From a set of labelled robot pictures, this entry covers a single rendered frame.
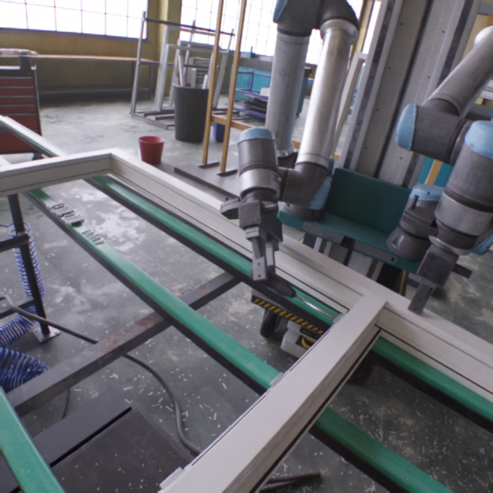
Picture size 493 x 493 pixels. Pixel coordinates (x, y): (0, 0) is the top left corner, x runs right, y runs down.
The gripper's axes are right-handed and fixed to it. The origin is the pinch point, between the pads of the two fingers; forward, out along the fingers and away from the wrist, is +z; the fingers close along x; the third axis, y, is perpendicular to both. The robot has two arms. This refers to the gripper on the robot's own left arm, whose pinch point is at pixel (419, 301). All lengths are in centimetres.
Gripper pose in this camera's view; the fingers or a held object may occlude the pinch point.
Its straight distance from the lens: 71.6
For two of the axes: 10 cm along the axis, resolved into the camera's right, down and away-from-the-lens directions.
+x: 6.5, -3.1, 6.9
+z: -1.4, 8.4, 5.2
